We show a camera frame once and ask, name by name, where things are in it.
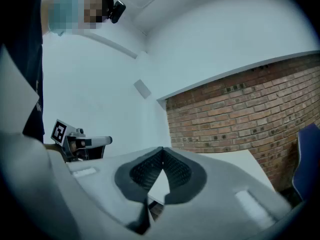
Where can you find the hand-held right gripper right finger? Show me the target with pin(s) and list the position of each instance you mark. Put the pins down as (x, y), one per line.
(220, 184)

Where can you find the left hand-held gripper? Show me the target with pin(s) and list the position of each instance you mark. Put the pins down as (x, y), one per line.
(59, 131)

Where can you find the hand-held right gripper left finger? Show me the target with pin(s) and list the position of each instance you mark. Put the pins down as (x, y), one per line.
(100, 179)

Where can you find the person's left forearm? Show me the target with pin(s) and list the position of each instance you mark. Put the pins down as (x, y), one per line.
(51, 147)

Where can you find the person's left hand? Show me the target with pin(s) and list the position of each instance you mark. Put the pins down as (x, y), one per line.
(72, 145)

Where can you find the blue chair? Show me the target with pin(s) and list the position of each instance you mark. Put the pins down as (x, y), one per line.
(308, 164)

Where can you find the person's head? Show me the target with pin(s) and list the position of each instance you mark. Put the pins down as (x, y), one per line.
(92, 11)

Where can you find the light blue face mask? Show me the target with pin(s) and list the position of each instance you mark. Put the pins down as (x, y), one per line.
(65, 14)

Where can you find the left hand-held gripper camera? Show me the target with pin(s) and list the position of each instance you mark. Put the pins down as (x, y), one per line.
(80, 130)

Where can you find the grey wall plate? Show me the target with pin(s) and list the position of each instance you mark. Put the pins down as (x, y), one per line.
(142, 89)

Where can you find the black head camera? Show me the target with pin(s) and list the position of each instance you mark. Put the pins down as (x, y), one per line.
(117, 11)

